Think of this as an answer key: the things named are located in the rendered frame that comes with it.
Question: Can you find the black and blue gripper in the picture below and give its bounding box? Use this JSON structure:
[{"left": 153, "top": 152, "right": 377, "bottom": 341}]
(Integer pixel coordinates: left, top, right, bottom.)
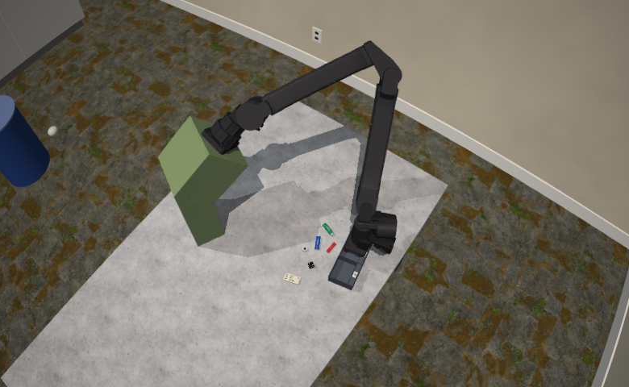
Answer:
[{"left": 345, "top": 231, "right": 366, "bottom": 257}]

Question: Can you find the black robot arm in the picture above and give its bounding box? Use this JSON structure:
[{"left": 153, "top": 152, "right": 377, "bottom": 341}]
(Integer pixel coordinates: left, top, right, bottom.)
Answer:
[{"left": 202, "top": 40, "right": 402, "bottom": 254}]

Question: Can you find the cream domino tile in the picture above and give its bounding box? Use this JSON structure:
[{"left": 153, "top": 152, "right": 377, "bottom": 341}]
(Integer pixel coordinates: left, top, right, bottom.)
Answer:
[{"left": 284, "top": 273, "right": 301, "bottom": 285}]

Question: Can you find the green battery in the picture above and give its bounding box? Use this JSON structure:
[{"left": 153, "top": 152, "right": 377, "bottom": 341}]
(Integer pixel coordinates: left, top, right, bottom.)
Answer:
[{"left": 323, "top": 223, "right": 334, "bottom": 236}]

